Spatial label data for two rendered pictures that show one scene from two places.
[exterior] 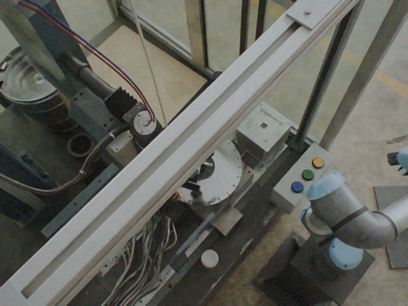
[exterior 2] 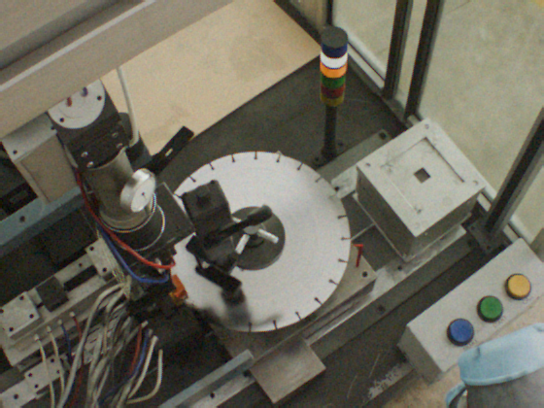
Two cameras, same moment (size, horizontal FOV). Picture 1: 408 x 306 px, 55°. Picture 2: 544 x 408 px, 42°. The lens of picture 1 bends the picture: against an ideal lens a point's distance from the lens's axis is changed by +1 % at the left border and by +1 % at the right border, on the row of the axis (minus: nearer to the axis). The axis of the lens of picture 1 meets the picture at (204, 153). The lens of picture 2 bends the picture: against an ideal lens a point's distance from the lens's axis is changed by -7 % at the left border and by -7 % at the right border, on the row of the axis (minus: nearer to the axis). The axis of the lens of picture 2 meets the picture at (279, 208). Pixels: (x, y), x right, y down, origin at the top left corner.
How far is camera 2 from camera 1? 32 cm
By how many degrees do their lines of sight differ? 4
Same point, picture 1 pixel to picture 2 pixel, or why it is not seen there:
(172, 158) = not seen: outside the picture
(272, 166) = (424, 271)
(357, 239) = not seen: outside the picture
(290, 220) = (441, 386)
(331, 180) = (527, 345)
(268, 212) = (385, 373)
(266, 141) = (419, 212)
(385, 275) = not seen: outside the picture
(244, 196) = (342, 326)
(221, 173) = (296, 264)
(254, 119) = (403, 156)
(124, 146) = (33, 148)
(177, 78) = (260, 34)
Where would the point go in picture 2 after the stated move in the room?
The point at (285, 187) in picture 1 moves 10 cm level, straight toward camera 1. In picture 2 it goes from (434, 326) to (400, 371)
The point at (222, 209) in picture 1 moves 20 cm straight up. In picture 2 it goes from (282, 346) to (279, 317)
